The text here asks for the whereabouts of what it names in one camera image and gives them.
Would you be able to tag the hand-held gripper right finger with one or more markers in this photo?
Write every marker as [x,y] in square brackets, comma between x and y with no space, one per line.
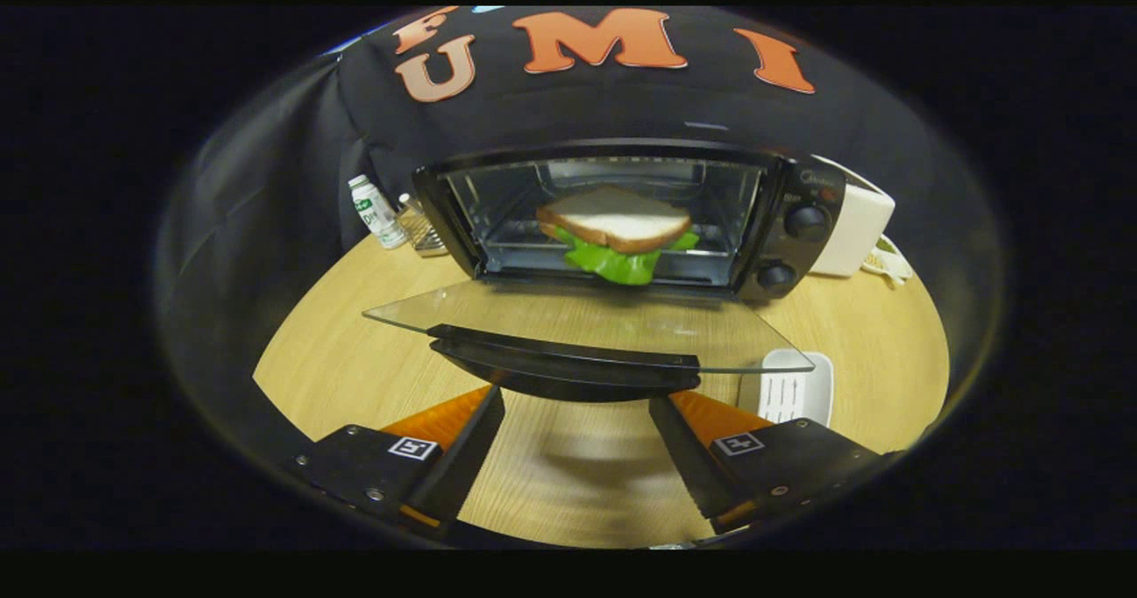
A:
[688,456]

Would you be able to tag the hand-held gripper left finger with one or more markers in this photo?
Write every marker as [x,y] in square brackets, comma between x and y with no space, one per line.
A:
[466,456]

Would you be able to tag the toast and lettuce sandwich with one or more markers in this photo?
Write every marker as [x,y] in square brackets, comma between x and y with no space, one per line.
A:
[617,220]

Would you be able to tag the black toaster oven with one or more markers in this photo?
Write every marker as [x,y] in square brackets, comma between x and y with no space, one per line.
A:
[795,216]

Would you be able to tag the white pop-up toaster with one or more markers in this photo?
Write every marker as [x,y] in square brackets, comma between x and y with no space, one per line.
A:
[853,225]

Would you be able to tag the small white rectangular tray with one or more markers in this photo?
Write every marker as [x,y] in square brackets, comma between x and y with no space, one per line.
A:
[795,389]

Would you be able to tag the white bottle green label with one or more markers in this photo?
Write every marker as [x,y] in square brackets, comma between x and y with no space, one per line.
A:
[377,216]

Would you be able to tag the white divided dish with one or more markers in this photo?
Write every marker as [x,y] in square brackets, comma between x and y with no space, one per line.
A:
[893,265]

